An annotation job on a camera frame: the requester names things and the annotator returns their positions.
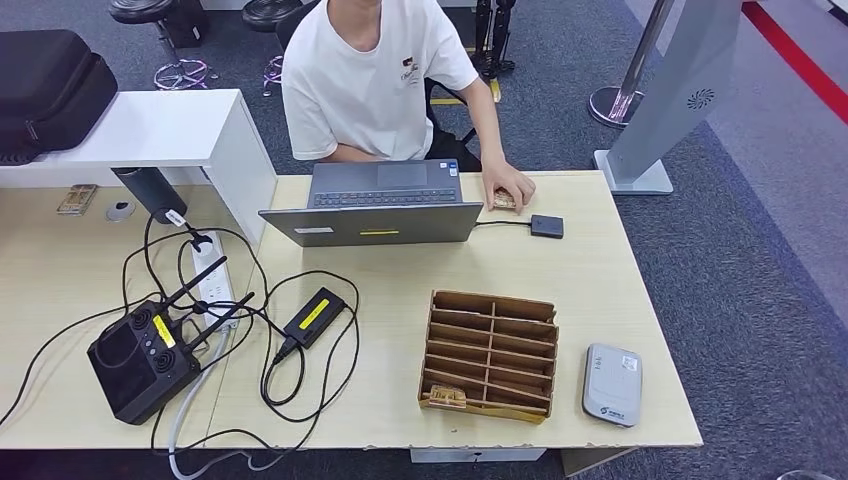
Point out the person's left hand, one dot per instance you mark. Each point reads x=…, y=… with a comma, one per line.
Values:
x=513, y=180

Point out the gold hotel key card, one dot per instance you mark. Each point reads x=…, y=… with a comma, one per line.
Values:
x=448, y=397
x=505, y=200
x=77, y=200

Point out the person's left forearm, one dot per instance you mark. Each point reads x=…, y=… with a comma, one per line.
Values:
x=487, y=126

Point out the person's right forearm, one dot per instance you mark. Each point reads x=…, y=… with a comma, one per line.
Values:
x=344, y=154

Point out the person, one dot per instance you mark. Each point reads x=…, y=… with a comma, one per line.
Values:
x=364, y=86

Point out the wooden slotted card rack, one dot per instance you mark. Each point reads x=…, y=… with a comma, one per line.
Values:
x=490, y=358

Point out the grey white card reader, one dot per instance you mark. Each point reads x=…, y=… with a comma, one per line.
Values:
x=613, y=387

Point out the small black box device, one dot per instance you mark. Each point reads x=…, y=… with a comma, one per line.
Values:
x=547, y=227

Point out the black office chair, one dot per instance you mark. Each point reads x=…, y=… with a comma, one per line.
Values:
x=432, y=119

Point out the grey laptop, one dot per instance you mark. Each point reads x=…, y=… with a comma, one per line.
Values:
x=378, y=226

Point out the black humanoid robot legs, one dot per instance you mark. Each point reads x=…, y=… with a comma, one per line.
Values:
x=493, y=36

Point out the grey slanted kiosk stand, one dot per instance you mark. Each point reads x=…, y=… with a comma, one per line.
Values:
x=672, y=86

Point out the black adapter with yellow label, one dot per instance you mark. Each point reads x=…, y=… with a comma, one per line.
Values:
x=314, y=318

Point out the white under-desk drawer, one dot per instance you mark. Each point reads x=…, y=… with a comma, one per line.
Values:
x=477, y=455

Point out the black stool chrome base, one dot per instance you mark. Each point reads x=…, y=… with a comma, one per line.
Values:
x=138, y=8
x=268, y=12

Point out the white power strip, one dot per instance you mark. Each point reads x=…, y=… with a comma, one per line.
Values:
x=213, y=286

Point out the white desk shelf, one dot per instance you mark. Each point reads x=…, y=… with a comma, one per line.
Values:
x=159, y=129

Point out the black box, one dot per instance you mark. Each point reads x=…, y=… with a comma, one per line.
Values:
x=189, y=25

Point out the black cylinder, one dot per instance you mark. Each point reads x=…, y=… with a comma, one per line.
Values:
x=147, y=192

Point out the black controller with antennas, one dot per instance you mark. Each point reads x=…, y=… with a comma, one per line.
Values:
x=136, y=372

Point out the black hard carry case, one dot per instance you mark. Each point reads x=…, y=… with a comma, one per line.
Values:
x=46, y=89

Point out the chrome stanchion post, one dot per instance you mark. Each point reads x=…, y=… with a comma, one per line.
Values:
x=615, y=104

